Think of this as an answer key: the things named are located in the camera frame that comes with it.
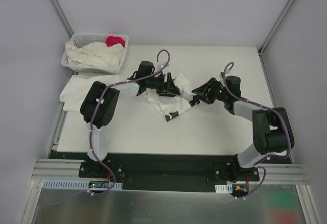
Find white t shirt stack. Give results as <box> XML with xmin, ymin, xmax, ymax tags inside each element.
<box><xmin>59</xmin><ymin>74</ymin><xmax>121</xmax><ymax>112</ymax></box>

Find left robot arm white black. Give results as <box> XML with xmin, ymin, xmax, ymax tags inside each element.
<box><xmin>80</xmin><ymin>61</ymin><xmax>181</xmax><ymax>178</ymax></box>

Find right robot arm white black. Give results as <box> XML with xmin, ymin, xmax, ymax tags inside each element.
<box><xmin>192</xmin><ymin>76</ymin><xmax>294</xmax><ymax>181</ymax></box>

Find red garment in basket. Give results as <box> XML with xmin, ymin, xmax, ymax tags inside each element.
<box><xmin>105</xmin><ymin>36</ymin><xmax>126</xmax><ymax>48</ymax></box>

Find cream clothes in basket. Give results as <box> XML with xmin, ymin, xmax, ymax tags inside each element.
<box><xmin>65</xmin><ymin>41</ymin><xmax>124</xmax><ymax>67</ymax></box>

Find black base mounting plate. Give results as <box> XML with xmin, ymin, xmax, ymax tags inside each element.
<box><xmin>48</xmin><ymin>151</ymin><xmax>260</xmax><ymax>192</ymax></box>

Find white plastic laundry basket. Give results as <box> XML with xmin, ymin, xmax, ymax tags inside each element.
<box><xmin>61</xmin><ymin>33</ymin><xmax>129</xmax><ymax>74</ymax></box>

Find right aluminium frame post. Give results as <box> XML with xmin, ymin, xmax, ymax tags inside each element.
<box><xmin>258</xmin><ymin>0</ymin><xmax>297</xmax><ymax>57</ymax></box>

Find aluminium frame post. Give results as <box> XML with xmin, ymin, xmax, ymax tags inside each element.
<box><xmin>49</xmin><ymin>0</ymin><xmax>74</xmax><ymax>38</ymax></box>
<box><xmin>258</xmin><ymin>0</ymin><xmax>297</xmax><ymax>57</ymax></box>

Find right white cable duct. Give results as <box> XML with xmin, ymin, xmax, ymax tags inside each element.
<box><xmin>215</xmin><ymin>184</ymin><xmax>233</xmax><ymax>194</ymax></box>

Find white cable duct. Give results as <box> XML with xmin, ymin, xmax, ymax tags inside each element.
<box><xmin>215</xmin><ymin>184</ymin><xmax>233</xmax><ymax>194</ymax></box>
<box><xmin>43</xmin><ymin>180</ymin><xmax>123</xmax><ymax>191</ymax></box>

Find aluminium rail front right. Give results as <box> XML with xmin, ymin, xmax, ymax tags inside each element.
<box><xmin>259</xmin><ymin>164</ymin><xmax>309</xmax><ymax>185</ymax></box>

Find aluminium rail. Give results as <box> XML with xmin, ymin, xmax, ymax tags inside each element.
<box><xmin>259</xmin><ymin>164</ymin><xmax>309</xmax><ymax>185</ymax></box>
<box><xmin>32</xmin><ymin>159</ymin><xmax>83</xmax><ymax>179</ymax></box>

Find left aluminium frame post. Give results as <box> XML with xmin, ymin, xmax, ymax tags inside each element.
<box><xmin>49</xmin><ymin>0</ymin><xmax>74</xmax><ymax>38</ymax></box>

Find aluminium rail front left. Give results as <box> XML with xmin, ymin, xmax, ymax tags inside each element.
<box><xmin>32</xmin><ymin>159</ymin><xmax>83</xmax><ymax>179</ymax></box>

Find left white cable duct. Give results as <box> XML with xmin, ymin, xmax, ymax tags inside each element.
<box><xmin>43</xmin><ymin>180</ymin><xmax>123</xmax><ymax>191</ymax></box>

